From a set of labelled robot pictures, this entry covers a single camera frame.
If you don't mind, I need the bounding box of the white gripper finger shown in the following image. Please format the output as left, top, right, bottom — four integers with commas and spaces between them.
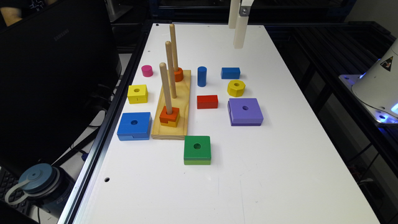
233, 0, 254, 49
228, 0, 240, 29

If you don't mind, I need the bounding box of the yellow square block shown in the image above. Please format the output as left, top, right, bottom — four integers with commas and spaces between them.
127, 85, 148, 104

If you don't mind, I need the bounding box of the small blue rectangular block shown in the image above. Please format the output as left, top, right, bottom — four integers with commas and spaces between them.
221, 67, 241, 79

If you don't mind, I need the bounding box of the wooden peg base board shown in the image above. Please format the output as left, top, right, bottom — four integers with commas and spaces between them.
151, 68, 191, 140

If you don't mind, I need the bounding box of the blue water bottle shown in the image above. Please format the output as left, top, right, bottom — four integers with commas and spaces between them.
5, 163, 75, 218

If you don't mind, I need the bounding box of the middle wooden peg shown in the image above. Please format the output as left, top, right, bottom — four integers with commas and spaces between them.
165, 41, 177, 99

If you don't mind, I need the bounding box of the yellow block under orange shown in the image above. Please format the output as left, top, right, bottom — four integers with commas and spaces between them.
160, 117, 180, 128

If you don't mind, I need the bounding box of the black Samsung monitor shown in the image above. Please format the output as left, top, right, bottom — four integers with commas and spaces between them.
1, 0, 121, 176

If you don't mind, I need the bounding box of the orange round block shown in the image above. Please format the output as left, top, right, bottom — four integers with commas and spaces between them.
174, 67, 184, 82

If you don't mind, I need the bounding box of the large blue square block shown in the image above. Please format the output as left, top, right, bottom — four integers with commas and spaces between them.
117, 112, 152, 141

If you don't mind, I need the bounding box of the black keyboard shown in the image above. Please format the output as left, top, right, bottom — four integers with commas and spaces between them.
0, 167, 32, 215

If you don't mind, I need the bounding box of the front wooden peg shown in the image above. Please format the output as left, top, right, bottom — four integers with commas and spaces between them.
159, 62, 173, 115

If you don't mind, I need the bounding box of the yellow hexagon block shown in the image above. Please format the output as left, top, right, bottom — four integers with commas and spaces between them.
227, 80, 246, 97

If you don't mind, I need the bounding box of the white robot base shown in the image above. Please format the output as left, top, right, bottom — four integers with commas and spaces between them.
339, 42, 397, 126

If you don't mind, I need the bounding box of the red rectangular block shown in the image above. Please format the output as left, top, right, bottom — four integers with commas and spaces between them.
197, 95, 218, 109

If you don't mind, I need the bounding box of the orange square block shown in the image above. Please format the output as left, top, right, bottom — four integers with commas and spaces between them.
159, 106, 180, 124

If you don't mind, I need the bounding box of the blue cylinder block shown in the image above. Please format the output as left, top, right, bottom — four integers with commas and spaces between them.
197, 66, 207, 87

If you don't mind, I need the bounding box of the rear wooden peg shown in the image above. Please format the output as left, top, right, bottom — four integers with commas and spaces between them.
169, 24, 178, 72

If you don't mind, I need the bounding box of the green square block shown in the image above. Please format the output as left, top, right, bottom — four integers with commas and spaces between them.
183, 136, 211, 165

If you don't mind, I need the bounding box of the purple square block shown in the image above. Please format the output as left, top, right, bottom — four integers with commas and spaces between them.
228, 98, 264, 126

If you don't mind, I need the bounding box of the pink cylinder block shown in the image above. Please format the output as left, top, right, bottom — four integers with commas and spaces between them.
141, 65, 154, 77

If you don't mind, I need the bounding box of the wooden peg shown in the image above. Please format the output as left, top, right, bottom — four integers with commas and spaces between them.
159, 62, 173, 115
169, 24, 178, 72
165, 41, 177, 99

